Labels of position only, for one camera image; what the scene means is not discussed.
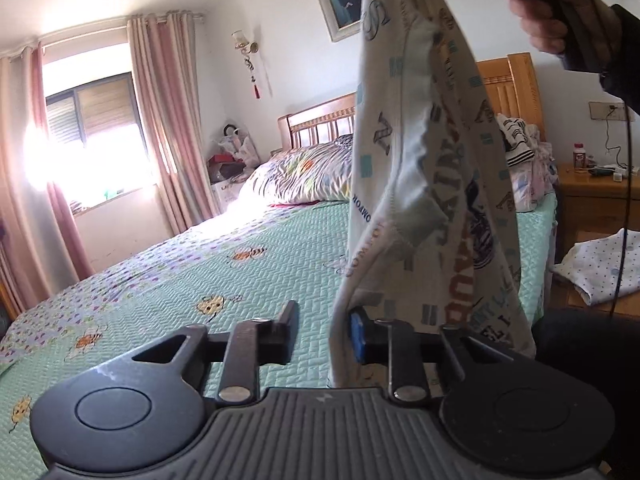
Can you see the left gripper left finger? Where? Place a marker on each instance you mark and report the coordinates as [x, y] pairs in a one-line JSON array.
[[249, 346]]

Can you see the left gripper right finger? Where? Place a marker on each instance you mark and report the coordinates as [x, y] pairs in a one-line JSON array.
[[404, 352]]

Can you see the white letter-print shirt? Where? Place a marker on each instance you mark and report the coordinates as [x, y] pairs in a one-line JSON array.
[[432, 233]]

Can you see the right forearm black sleeve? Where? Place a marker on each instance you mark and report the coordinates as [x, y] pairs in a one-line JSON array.
[[621, 77]]

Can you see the striped folded clothes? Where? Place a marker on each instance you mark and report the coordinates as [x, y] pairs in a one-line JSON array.
[[529, 160]]

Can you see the person's right hand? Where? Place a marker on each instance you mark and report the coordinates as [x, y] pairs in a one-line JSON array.
[[548, 32]]

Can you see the green quilted bee bedspread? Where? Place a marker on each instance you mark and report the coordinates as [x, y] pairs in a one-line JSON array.
[[246, 263]]

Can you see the wooden headboard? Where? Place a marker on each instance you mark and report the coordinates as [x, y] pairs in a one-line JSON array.
[[511, 88]]

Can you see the white medicine bottle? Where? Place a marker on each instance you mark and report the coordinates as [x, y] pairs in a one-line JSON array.
[[579, 158]]

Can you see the floral pillow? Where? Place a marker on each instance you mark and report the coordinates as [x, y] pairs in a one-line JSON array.
[[319, 173]]

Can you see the plush toy pile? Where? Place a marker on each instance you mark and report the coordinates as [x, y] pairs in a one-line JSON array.
[[236, 153]]

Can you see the white dotted cloth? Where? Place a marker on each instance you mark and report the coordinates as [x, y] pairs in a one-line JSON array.
[[593, 267]]

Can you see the pink curtain left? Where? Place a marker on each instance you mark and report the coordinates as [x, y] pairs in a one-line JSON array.
[[41, 249]]

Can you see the pink curtain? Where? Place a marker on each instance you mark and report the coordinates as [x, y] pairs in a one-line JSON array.
[[166, 86], [41, 249]]

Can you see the pink curtain right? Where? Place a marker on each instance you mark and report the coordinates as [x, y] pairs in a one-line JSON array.
[[166, 86]]

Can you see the wall power outlet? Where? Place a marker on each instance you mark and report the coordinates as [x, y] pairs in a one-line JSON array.
[[609, 112]]

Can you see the wall lamp with tassel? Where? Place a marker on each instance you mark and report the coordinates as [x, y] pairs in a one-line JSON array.
[[247, 48]]

